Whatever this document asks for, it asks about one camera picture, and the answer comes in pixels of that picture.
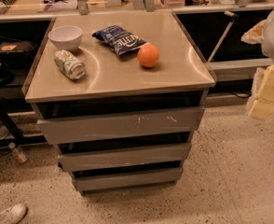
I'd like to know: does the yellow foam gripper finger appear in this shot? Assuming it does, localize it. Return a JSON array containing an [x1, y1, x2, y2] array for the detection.
[[248, 64, 274, 120], [240, 20, 266, 45]]

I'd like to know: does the grey bottom drawer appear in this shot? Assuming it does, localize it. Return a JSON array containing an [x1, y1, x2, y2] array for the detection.
[[72, 167, 183, 192]]

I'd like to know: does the grey drawer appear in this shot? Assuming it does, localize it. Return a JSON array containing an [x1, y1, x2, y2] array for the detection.
[[58, 143, 191, 172], [37, 106, 204, 144], [72, 167, 183, 192]]

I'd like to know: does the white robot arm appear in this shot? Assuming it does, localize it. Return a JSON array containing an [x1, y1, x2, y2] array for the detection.
[[241, 9, 274, 120]]

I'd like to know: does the grey middle drawer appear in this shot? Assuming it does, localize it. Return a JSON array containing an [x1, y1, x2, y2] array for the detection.
[[58, 143, 191, 172]]

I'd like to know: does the grey drawer cabinet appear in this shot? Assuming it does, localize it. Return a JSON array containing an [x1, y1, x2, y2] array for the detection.
[[23, 11, 215, 193]]

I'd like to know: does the grey top drawer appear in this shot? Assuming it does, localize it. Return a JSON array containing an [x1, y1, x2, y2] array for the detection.
[[37, 106, 204, 144]]

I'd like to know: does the long workbench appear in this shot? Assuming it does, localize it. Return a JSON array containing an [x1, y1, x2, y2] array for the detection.
[[0, 0, 274, 109]]

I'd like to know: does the orange fruit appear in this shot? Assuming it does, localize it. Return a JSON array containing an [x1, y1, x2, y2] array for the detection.
[[137, 44, 159, 68]]

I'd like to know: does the blue chip bag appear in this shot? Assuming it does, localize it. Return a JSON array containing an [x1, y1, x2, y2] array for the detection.
[[92, 25, 147, 56]]

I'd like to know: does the white bowl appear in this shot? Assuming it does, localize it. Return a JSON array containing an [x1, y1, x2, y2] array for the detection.
[[48, 25, 83, 51]]

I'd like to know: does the black bag under bench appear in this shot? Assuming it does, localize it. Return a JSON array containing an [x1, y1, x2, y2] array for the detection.
[[0, 41, 35, 69]]

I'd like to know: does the plastic bottle on floor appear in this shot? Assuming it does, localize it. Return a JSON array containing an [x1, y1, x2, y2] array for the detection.
[[8, 143, 28, 163]]

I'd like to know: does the white sneaker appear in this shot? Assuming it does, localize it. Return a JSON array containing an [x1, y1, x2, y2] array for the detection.
[[0, 203, 27, 224]]

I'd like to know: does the white stick black handle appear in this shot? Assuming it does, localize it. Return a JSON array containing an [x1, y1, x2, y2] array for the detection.
[[208, 10, 239, 63]]

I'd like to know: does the black cable on floor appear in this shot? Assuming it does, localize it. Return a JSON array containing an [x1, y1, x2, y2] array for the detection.
[[229, 91, 253, 99]]

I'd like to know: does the black stand frame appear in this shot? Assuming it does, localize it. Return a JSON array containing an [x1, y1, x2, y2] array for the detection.
[[0, 98, 46, 148]]

